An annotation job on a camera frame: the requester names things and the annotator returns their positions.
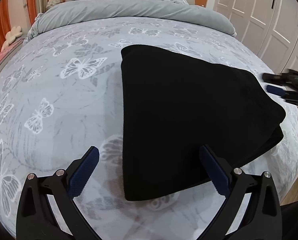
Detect plain grey duvet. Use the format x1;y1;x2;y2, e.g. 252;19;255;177
26;0;236;42

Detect butterfly print grey bedspread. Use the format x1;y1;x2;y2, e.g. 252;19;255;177
0;16;298;240

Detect black pants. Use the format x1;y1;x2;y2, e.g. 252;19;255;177
121;44;286;201

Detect white wardrobe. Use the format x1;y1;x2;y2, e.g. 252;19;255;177
206;0;298;74

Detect cream flower plush toy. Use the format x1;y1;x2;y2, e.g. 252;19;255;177
1;26;23;52

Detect pink side bench cushion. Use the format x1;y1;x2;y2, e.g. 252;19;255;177
0;38;24;62

